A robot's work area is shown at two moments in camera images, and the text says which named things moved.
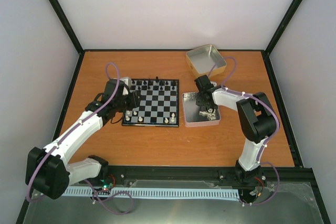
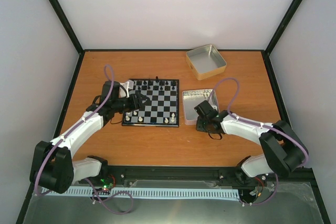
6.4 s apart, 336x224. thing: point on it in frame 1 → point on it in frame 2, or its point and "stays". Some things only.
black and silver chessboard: (158, 105) stays
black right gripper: (199, 103) → (199, 127)
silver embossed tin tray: (191, 111) stays
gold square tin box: (207, 60) stays
